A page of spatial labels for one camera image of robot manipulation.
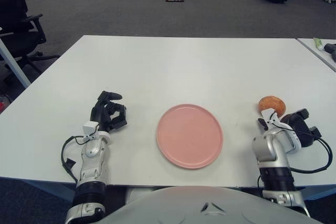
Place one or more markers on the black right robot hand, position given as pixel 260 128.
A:
pixel 302 129

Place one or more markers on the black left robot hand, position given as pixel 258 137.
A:
pixel 98 113

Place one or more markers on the red-yellow apple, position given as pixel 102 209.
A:
pixel 273 102

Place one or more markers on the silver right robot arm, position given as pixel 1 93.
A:
pixel 267 150

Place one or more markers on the pink round plate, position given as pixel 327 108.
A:
pixel 190 136

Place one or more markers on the black handheld controller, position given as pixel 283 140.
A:
pixel 330 47

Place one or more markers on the green white tube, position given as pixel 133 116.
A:
pixel 318 43

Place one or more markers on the red floor item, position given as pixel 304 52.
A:
pixel 2 106

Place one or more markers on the blue-grey desk leg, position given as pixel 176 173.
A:
pixel 13 64

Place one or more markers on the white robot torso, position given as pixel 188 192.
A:
pixel 210 208

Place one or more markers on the black office chair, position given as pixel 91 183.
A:
pixel 13 24

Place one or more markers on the blue-grey table frame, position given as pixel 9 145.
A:
pixel 39 186

